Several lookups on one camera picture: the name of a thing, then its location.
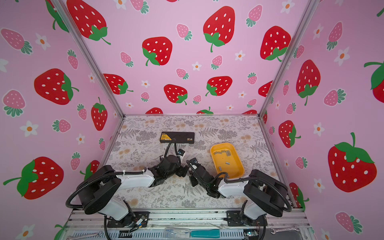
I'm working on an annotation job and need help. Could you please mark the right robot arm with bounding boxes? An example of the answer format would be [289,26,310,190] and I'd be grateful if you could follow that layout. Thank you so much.
[186,158,292,220]

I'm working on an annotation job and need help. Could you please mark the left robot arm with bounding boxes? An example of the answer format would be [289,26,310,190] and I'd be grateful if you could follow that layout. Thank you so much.
[66,140,189,227]

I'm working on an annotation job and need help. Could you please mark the black tool case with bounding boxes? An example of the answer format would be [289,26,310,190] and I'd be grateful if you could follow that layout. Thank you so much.
[160,132,195,144]

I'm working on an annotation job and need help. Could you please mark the yellow plastic tray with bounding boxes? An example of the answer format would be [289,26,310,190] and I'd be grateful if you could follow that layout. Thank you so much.
[211,143,245,179]

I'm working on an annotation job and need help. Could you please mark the staple strips in tray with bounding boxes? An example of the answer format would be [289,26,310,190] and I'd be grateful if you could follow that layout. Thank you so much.
[213,150,235,173]

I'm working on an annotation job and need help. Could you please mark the silver wrench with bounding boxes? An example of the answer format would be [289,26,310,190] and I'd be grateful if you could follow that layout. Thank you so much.
[270,226,301,235]

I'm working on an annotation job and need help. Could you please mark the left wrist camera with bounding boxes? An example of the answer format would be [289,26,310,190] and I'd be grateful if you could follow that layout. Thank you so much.
[177,149,186,162]

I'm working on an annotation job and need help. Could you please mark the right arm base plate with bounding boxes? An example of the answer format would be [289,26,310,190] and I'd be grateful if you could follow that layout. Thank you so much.
[224,211,268,227]

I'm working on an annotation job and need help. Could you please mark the teal handled tool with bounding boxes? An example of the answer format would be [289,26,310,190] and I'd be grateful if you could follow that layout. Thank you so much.
[190,229,221,239]

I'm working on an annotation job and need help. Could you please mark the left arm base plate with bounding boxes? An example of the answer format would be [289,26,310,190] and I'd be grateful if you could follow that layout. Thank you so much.
[107,212,150,228]

